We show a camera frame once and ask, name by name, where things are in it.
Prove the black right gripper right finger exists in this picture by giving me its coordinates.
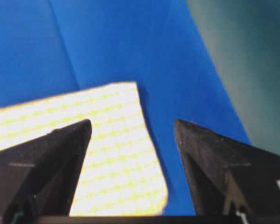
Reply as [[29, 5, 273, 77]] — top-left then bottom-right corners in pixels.
[[175, 119, 280, 217]]

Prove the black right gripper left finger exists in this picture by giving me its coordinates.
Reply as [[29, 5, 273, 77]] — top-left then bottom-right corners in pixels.
[[0, 119, 92, 224]]

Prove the yellow checked towel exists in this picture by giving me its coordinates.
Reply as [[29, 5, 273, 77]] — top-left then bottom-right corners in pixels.
[[0, 82, 168, 216]]

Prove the blue table cloth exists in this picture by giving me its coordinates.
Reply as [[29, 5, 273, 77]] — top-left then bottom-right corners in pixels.
[[0, 0, 249, 215]]

